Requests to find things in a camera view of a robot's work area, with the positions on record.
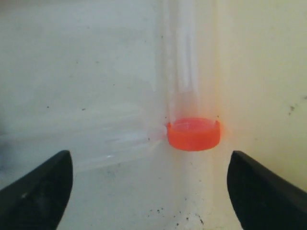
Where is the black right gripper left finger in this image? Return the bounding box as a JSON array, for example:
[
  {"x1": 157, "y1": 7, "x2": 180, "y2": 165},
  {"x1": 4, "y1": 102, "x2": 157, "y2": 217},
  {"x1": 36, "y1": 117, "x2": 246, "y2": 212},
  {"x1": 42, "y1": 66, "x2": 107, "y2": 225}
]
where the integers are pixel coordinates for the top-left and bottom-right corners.
[{"x1": 0, "y1": 150, "x2": 73, "y2": 230}]

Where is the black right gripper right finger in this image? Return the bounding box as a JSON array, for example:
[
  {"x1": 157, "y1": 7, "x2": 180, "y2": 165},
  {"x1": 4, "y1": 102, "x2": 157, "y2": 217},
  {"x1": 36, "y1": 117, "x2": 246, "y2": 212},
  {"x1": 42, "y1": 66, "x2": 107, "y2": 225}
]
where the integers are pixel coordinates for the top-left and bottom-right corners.
[{"x1": 226, "y1": 150, "x2": 307, "y2": 230}]

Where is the clear bottle orange cap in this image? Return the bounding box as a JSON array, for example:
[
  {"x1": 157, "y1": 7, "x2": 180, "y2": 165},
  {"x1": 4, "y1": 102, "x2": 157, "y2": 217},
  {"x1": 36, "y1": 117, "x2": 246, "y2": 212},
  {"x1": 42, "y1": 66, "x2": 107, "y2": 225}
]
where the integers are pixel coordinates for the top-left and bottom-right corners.
[{"x1": 163, "y1": 0, "x2": 221, "y2": 151}]

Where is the white plastic bin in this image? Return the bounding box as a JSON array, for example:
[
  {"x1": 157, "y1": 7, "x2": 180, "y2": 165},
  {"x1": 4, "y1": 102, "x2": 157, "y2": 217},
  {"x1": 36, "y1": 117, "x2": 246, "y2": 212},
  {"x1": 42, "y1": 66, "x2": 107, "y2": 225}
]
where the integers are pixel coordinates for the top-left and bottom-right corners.
[{"x1": 0, "y1": 0, "x2": 307, "y2": 230}]

